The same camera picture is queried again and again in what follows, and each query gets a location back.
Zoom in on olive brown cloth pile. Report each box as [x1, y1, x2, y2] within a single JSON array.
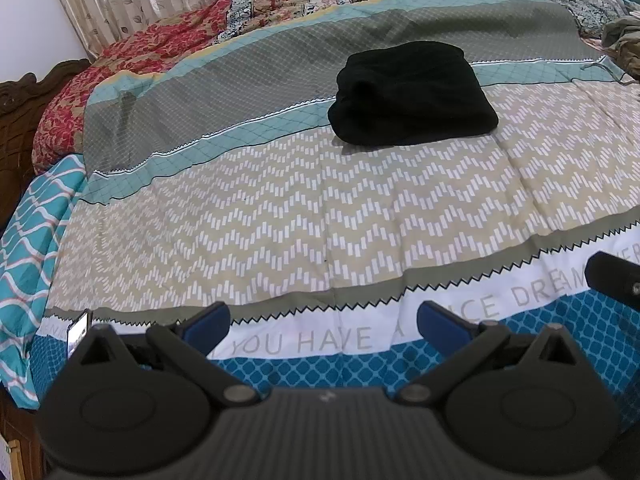
[[600, 16, 640, 81]]

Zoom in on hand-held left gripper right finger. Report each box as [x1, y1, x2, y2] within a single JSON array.
[[397, 301, 583, 407]]

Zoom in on teal wavy pattern pillow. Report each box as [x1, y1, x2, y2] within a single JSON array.
[[0, 154, 88, 411]]

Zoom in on red floral patchwork quilt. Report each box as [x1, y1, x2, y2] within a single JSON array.
[[31, 0, 431, 171]]

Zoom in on carved wooden headboard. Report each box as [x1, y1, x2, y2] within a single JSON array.
[[0, 58, 91, 226]]

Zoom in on printed patterned bedsheet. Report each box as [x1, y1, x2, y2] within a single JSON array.
[[30, 0, 640, 421]]

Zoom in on wooden bed side rail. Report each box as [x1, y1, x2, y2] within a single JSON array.
[[0, 390, 51, 480]]

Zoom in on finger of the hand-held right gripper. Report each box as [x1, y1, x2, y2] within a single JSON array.
[[584, 252, 640, 313]]

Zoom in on smartphone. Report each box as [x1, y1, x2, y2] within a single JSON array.
[[66, 310, 94, 361]]

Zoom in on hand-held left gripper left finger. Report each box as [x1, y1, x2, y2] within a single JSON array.
[[70, 302, 261, 408]]

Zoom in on black pants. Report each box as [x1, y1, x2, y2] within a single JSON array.
[[327, 41, 500, 147]]

